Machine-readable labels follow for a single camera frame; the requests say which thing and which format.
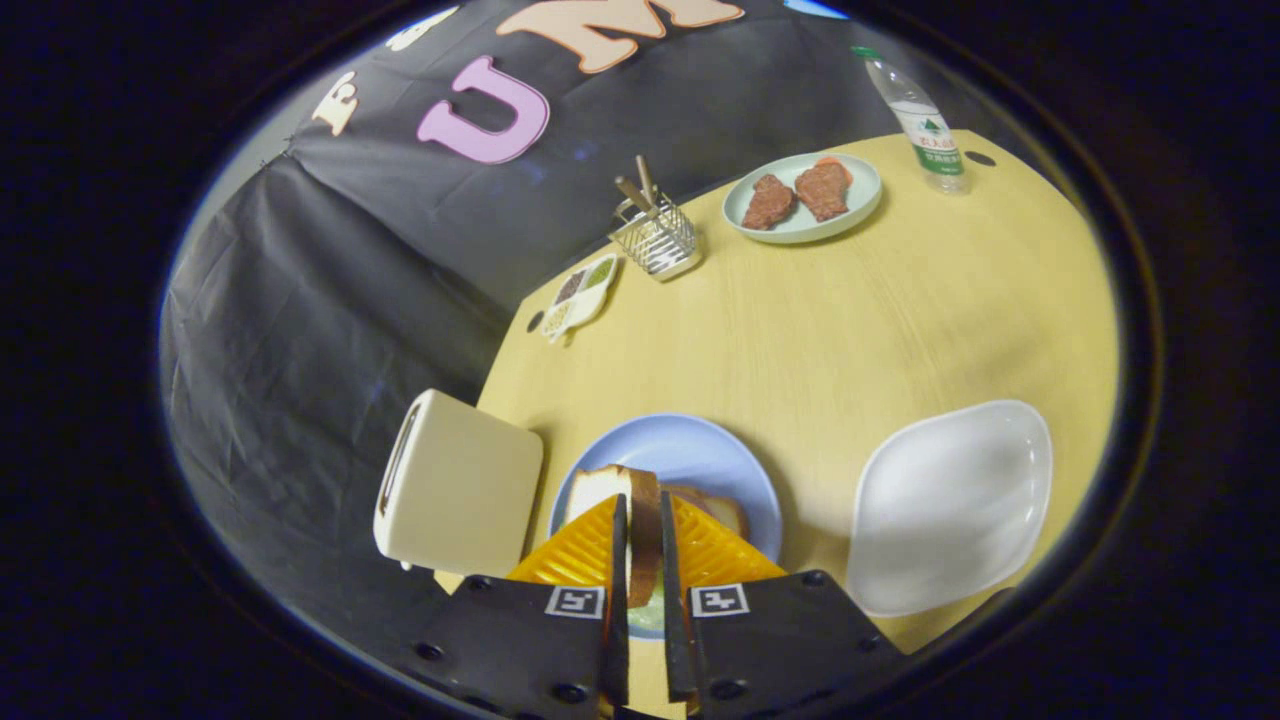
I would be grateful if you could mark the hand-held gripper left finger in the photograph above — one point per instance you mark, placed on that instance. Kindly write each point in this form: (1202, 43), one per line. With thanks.
(618, 620)

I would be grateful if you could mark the blue plate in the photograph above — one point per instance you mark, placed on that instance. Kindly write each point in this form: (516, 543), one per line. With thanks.
(680, 450)

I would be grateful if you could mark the white plate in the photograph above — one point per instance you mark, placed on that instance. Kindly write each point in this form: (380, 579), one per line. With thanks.
(950, 500)

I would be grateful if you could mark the toasted bread slice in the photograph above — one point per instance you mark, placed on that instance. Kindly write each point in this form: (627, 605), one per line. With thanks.
(642, 530)

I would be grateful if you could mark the clear water bottle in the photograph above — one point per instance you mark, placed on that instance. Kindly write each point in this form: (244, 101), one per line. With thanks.
(930, 135)

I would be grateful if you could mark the black backdrop cloth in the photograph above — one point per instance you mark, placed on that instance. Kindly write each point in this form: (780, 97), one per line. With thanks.
(350, 300)

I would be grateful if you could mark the white bread slice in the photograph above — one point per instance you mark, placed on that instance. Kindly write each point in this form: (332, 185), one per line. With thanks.
(722, 512)

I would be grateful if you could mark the pale green plate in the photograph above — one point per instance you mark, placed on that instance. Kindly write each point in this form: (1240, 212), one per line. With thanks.
(865, 200)

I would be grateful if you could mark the green lettuce leaf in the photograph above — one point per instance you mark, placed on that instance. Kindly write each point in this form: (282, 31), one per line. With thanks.
(647, 612)

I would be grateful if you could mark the orange food slice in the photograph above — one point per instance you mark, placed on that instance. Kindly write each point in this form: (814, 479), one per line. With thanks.
(835, 162)

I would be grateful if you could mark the white toaster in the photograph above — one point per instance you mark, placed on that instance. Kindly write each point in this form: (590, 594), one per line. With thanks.
(460, 490)

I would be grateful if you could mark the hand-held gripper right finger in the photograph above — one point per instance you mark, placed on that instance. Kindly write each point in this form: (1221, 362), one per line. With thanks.
(676, 620)

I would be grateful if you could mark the white divided grain dish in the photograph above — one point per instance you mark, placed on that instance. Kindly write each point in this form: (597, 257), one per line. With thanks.
(580, 295)

